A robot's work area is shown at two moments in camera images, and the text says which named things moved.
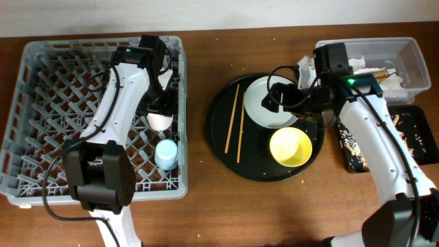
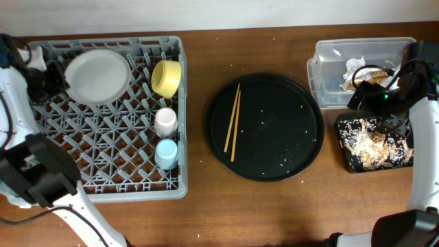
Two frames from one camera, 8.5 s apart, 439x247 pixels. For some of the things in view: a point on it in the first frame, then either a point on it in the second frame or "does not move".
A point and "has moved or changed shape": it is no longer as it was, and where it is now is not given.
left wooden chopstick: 232,121 does not move
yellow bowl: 291,147 has moved or changed shape
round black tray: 242,146 does not move
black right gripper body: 286,97 → 361,95
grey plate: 262,116 → 97,77
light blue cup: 166,155 does not move
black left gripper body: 160,101 → 47,85
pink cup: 159,122 has moved or changed shape
